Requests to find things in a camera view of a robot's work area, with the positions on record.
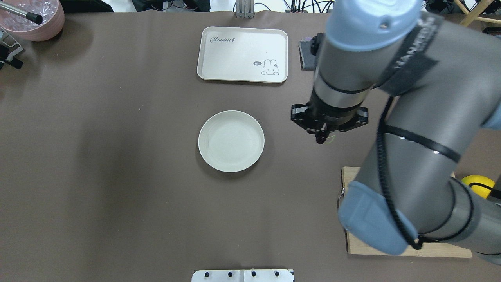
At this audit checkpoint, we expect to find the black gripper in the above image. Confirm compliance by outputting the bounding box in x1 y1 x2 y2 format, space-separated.
290 103 369 145

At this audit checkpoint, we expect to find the round beige plate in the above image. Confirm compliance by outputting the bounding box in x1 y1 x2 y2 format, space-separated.
197 110 265 173

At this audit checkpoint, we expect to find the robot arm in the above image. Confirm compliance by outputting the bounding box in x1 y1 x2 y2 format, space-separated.
290 0 500 264

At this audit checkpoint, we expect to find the white rabbit tray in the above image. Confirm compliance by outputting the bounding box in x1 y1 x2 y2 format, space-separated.
196 26 288 83

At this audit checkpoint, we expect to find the bamboo cutting board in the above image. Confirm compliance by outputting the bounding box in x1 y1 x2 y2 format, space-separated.
337 166 472 259

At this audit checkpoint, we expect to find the grey folded cloth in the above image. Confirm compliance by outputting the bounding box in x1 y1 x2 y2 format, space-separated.
298 37 318 71

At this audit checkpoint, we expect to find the yellow lemon outer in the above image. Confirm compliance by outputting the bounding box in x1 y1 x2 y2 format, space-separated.
461 175 495 199

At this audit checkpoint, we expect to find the wooden glass stand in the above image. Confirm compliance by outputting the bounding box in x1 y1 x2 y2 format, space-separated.
453 0 501 27

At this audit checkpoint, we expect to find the white wire cup rack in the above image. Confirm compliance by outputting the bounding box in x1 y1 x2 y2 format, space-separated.
0 27 25 59

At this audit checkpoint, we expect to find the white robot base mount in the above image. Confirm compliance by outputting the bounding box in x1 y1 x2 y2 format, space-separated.
191 269 295 282

